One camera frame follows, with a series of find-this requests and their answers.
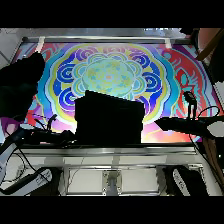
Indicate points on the black garment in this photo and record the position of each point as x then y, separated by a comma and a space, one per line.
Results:
110, 120

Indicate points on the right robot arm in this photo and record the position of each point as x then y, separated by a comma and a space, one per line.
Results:
186, 125

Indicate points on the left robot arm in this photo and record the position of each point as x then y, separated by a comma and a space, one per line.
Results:
40, 136

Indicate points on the silver frame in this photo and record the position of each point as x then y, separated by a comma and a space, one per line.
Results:
113, 151

